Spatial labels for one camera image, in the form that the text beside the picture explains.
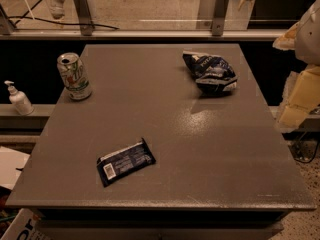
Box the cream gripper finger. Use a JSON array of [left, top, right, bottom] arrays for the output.
[[273, 23, 298, 51], [278, 64, 320, 129]]

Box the blue chip bag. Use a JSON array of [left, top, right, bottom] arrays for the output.
[[182, 51, 238, 95]]

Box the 7up soda can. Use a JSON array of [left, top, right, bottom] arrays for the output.
[[57, 52, 92, 101]]

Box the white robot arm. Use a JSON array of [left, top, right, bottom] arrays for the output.
[[273, 0, 320, 131]]

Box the dark blue snack bar wrapper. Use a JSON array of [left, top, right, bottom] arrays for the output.
[[97, 138, 156, 187]]

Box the white pump lotion bottle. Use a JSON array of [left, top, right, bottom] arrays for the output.
[[4, 80, 34, 115]]

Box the white paper sheet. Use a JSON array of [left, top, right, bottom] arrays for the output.
[[0, 146, 30, 190]]

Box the white cardboard box with print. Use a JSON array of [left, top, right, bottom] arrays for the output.
[[1, 208, 52, 240]]

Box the black cable on floor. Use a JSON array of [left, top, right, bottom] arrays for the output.
[[290, 132, 320, 164]]

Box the right metal glass bracket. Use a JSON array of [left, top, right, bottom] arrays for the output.
[[211, 0, 229, 36]]

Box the metal glass bracket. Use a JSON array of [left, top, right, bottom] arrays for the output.
[[73, 0, 94, 36], [211, 0, 229, 36]]

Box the left metal glass bracket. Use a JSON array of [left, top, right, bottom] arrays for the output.
[[73, 0, 94, 36]]

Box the black cable behind glass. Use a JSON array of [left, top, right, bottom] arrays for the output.
[[7, 0, 120, 31]]

